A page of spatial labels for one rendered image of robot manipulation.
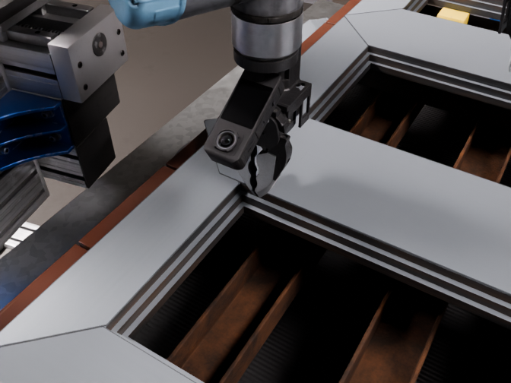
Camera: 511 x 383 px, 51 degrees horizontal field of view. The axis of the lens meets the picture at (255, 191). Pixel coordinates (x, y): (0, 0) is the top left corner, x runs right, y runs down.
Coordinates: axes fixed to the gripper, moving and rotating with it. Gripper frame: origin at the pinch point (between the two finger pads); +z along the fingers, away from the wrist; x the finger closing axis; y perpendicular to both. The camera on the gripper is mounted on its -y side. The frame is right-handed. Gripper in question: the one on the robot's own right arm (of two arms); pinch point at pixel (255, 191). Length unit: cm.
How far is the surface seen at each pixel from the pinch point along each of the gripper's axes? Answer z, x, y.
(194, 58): 85, 122, 143
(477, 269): 0.6, -28.4, 2.8
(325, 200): 0.6, -8.4, 4.0
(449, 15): 4, -4, 74
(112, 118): 86, 123, 85
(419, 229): 0.6, -20.5, 5.4
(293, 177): 0.6, -2.7, 5.7
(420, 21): 0, -2, 60
